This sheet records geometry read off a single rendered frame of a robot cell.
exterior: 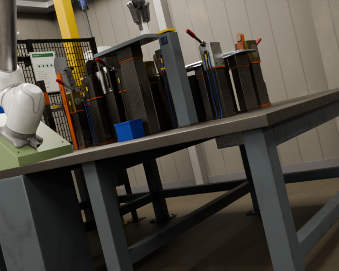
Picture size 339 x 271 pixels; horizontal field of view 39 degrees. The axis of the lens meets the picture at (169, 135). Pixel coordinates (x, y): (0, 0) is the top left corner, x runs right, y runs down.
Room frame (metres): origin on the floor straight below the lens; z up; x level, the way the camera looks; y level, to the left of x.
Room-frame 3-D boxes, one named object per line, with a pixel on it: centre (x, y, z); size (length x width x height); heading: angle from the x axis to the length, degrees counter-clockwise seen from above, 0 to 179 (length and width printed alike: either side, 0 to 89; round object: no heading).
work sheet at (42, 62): (3.53, 0.78, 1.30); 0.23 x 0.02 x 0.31; 140
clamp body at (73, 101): (2.96, 0.53, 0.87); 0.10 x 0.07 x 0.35; 140
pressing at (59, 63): (3.28, 0.61, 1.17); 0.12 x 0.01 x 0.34; 140
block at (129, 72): (2.40, 0.10, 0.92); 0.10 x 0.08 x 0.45; 50
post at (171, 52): (2.23, -0.10, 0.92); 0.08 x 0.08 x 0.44; 50
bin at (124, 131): (2.33, 0.18, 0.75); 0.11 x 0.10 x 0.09; 50
